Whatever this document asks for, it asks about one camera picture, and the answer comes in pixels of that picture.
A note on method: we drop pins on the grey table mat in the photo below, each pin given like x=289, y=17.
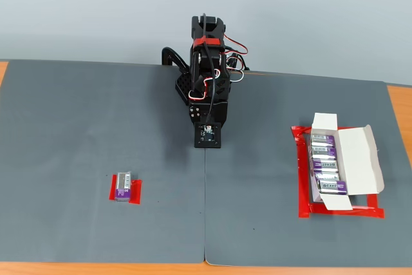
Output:
x=80, y=146
x=257, y=175

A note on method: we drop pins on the black table clamp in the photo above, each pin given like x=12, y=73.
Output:
x=174, y=56

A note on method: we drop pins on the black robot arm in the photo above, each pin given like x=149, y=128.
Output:
x=212, y=72

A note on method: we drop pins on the red tape frame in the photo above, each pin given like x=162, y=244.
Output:
x=304, y=191

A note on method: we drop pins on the red tape band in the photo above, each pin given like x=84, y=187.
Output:
x=206, y=42

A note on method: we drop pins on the white cardboard box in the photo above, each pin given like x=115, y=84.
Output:
x=357, y=162

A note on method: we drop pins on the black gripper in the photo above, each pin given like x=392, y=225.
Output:
x=195, y=112

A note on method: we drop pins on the small red tape patch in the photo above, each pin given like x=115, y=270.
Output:
x=136, y=191

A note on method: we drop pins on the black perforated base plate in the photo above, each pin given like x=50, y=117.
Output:
x=183, y=86

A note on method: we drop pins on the black square wrist camera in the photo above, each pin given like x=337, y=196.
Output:
x=208, y=135

